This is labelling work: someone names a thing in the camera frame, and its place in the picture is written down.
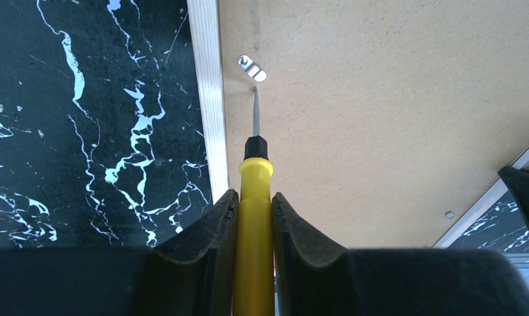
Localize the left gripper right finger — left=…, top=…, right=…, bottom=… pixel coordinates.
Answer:
left=272, top=193, right=529, bottom=315

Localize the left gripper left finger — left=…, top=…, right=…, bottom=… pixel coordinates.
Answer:
left=0, top=189, right=239, bottom=315

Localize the yellow handled screwdriver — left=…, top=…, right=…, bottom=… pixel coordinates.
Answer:
left=233, top=89, right=275, bottom=315

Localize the white wooden photo frame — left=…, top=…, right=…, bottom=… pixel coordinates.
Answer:
left=187, top=1, right=529, bottom=253

